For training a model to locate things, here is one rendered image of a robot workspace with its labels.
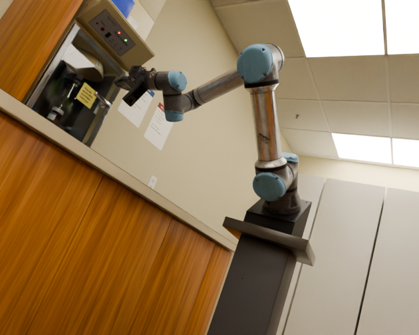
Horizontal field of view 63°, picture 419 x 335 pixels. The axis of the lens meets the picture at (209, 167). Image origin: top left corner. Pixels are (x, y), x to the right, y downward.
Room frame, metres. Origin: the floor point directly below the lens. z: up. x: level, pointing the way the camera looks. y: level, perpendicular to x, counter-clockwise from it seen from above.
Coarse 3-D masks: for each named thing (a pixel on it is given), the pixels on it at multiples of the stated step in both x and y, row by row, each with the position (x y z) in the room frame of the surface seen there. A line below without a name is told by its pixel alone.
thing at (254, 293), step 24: (240, 240) 1.33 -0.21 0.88; (240, 264) 1.31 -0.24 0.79; (264, 264) 1.27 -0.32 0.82; (288, 264) 1.27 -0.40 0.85; (240, 288) 1.30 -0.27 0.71; (264, 288) 1.26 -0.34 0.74; (288, 288) 1.40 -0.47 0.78; (216, 312) 1.33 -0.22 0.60; (240, 312) 1.29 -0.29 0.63; (264, 312) 1.25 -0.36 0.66
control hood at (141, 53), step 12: (96, 0) 1.11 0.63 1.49; (108, 0) 1.09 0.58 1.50; (84, 12) 1.12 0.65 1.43; (96, 12) 1.12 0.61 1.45; (108, 12) 1.13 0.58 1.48; (120, 12) 1.14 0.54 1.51; (84, 24) 1.16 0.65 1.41; (120, 24) 1.18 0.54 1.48; (96, 36) 1.21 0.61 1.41; (132, 36) 1.24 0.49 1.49; (108, 48) 1.27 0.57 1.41; (132, 48) 1.29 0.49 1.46; (144, 48) 1.30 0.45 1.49; (120, 60) 1.33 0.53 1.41; (132, 60) 1.34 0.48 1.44; (144, 60) 1.35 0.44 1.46
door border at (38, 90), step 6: (72, 30) 1.14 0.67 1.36; (72, 36) 1.15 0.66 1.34; (66, 42) 1.15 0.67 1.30; (66, 48) 1.16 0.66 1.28; (60, 54) 1.15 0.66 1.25; (54, 60) 1.14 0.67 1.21; (48, 66) 1.14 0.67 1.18; (54, 66) 1.15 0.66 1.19; (48, 72) 1.15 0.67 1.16; (42, 78) 1.14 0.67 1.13; (48, 78) 1.16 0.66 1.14; (42, 84) 1.15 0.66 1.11; (36, 90) 1.14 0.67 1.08; (36, 96) 1.15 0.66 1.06; (30, 102) 1.15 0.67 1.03
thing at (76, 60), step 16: (80, 32) 1.17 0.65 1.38; (80, 48) 1.19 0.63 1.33; (96, 48) 1.24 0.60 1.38; (64, 64) 1.18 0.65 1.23; (80, 64) 1.22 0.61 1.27; (96, 64) 1.27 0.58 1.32; (112, 64) 1.32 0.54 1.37; (48, 80) 1.16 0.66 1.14; (64, 80) 1.20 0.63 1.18; (80, 80) 1.25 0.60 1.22; (96, 80) 1.30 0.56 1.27; (112, 80) 1.35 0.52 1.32; (48, 96) 1.18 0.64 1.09; (64, 96) 1.23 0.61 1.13; (112, 96) 1.38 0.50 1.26; (48, 112) 1.21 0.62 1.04; (64, 112) 1.25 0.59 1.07; (80, 112) 1.30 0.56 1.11; (96, 112) 1.35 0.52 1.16; (64, 128) 1.28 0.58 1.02; (80, 128) 1.33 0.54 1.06; (96, 128) 1.38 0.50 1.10
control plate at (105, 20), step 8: (96, 16) 1.14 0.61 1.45; (104, 16) 1.14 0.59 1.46; (104, 24) 1.17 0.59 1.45; (112, 24) 1.18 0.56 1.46; (104, 32) 1.20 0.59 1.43; (112, 32) 1.21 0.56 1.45; (120, 32) 1.21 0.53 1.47; (104, 40) 1.23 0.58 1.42; (120, 40) 1.24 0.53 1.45; (128, 40) 1.25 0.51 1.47; (112, 48) 1.27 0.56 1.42; (128, 48) 1.28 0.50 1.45
